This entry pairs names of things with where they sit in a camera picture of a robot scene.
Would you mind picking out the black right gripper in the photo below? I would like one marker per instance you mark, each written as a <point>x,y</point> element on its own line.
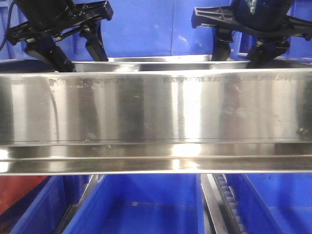
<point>265,19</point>

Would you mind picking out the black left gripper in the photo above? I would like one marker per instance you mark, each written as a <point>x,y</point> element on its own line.
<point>59,19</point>

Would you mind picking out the silver metal tray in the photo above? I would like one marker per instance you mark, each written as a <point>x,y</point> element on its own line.
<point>162,63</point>

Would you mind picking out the blue crate upper right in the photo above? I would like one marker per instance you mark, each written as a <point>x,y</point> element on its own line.
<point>300,49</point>

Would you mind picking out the blue bin behind tray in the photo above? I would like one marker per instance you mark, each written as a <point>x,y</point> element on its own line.
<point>141,28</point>

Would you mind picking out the stainless steel shelf rack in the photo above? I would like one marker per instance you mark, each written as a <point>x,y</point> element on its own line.
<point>193,121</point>

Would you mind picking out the red object lower left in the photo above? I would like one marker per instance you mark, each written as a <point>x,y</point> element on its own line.
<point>14,188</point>

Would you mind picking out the blue bin lower right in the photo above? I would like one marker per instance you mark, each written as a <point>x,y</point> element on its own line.
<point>273,203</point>

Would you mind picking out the blue bin lower left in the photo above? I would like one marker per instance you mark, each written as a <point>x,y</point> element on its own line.
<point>49,206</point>

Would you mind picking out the blue bin lower centre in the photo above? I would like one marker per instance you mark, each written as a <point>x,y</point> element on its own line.
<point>142,204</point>

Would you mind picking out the roller track rail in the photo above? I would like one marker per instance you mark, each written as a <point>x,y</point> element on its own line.
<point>220,207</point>

